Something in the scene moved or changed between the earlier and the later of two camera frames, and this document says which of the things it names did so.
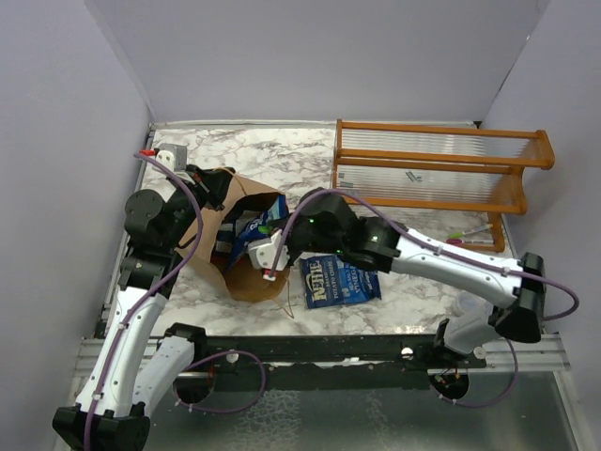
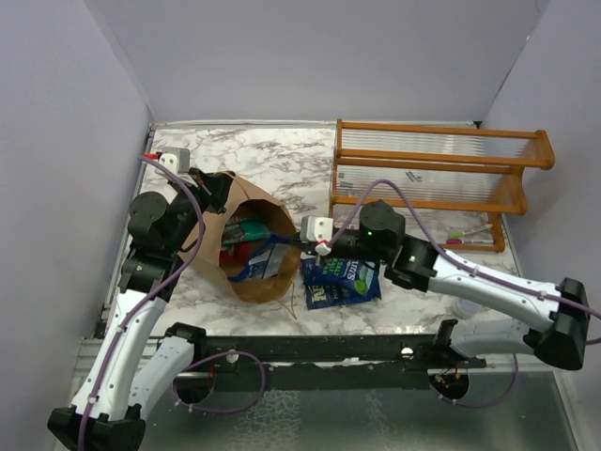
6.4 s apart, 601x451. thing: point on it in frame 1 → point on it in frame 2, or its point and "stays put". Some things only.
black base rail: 325,363 stays put
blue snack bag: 262,225 → 360,281
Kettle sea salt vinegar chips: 329,280 stays put
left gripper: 210,184 stays put
